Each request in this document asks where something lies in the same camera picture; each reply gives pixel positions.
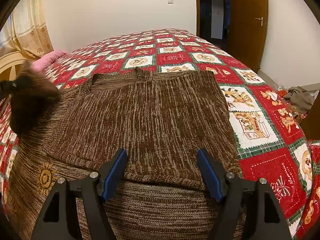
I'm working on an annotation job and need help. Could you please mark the brown knitted sweater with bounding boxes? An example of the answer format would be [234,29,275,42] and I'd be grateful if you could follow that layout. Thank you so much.
[6,69,241,239]

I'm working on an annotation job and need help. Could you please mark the grey clothes on floor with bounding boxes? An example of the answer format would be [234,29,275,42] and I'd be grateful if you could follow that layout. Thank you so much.
[284,86,314,114]

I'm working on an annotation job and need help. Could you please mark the beige wooden headboard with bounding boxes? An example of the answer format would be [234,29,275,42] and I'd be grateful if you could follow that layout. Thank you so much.
[0,51,35,81]

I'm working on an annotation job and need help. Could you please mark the pink folded blanket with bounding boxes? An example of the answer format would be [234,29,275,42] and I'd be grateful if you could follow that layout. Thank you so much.
[31,50,66,72]

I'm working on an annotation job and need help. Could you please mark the beige patterned curtain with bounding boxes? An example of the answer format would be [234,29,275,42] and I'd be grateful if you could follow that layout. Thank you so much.
[1,0,53,59]

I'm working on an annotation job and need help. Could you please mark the red patchwork bed quilt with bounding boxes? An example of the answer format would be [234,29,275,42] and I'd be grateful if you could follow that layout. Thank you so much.
[1,29,319,239]

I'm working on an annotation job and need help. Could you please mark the brown wooden dresser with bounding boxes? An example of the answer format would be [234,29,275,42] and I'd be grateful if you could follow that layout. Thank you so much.
[300,96,320,140]

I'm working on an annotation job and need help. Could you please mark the brown patterned cloth on floor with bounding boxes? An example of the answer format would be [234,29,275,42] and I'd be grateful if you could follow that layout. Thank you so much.
[287,104,303,124]

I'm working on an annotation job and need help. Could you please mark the red plastic bag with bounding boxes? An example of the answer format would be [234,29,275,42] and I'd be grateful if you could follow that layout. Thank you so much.
[276,86,288,98]

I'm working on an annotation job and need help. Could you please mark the brown wooden door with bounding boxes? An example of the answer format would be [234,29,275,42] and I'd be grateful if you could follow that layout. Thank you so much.
[227,0,268,72]

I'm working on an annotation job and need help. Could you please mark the brass door handle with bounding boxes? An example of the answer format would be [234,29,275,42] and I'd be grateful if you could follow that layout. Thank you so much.
[256,17,264,26]

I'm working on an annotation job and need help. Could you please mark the brown door frame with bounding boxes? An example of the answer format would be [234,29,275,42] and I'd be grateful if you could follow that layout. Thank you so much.
[196,0,200,36]

